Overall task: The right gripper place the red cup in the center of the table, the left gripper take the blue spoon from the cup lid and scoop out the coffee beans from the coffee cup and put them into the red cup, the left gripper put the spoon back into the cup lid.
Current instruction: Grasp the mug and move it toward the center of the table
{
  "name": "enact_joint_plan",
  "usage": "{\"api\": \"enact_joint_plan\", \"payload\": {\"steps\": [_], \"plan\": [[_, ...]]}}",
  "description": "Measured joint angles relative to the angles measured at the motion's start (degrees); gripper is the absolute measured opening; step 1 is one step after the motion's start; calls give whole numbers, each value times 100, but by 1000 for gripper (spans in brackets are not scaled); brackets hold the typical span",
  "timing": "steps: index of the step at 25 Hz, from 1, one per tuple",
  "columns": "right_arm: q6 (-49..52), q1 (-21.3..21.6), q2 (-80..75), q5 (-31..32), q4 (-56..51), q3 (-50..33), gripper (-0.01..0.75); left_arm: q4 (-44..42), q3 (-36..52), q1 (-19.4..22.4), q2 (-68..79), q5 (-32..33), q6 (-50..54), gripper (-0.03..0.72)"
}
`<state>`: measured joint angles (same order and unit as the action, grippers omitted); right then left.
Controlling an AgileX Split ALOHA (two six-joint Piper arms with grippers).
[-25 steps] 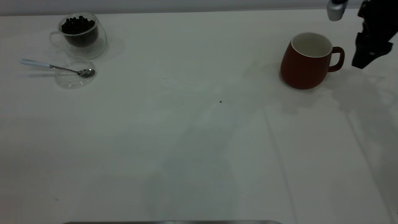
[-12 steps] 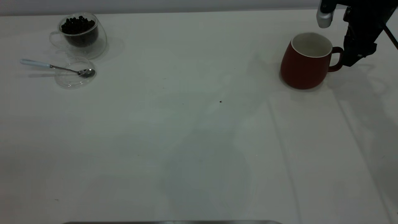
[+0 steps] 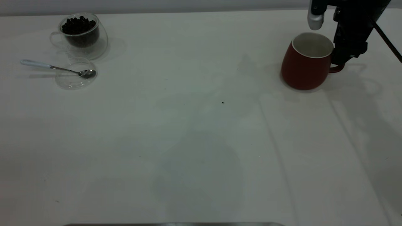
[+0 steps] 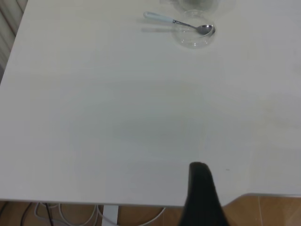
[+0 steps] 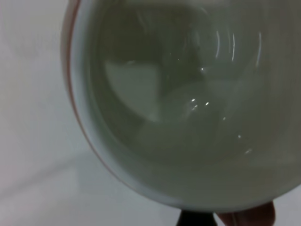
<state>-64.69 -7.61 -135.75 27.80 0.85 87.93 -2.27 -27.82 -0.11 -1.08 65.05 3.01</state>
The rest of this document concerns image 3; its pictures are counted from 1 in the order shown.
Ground clear glass cup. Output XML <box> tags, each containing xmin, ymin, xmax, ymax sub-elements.
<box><xmin>50</xmin><ymin>13</ymin><xmax>109</xmax><ymax>61</ymax></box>

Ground dark coffee beans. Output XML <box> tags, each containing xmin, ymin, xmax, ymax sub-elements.
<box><xmin>61</xmin><ymin>16</ymin><xmax>100</xmax><ymax>48</ymax></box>

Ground small clear glass dish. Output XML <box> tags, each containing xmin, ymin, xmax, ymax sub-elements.
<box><xmin>56</xmin><ymin>57</ymin><xmax>98</xmax><ymax>90</ymax></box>

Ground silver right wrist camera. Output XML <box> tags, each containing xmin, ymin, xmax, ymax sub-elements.
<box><xmin>307</xmin><ymin>0</ymin><xmax>328</xmax><ymax>30</ymax></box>

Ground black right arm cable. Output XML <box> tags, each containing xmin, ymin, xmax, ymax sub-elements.
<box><xmin>372</xmin><ymin>21</ymin><xmax>402</xmax><ymax>63</ymax></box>

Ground red ceramic mug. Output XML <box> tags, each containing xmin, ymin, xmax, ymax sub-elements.
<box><xmin>280</xmin><ymin>32</ymin><xmax>346</xmax><ymax>91</ymax></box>

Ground metal spoon pale blue handle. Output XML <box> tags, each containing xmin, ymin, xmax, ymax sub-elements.
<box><xmin>21</xmin><ymin>60</ymin><xmax>97</xmax><ymax>79</ymax></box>

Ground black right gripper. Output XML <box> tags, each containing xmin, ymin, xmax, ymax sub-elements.
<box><xmin>327</xmin><ymin>0</ymin><xmax>391</xmax><ymax>65</ymax></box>

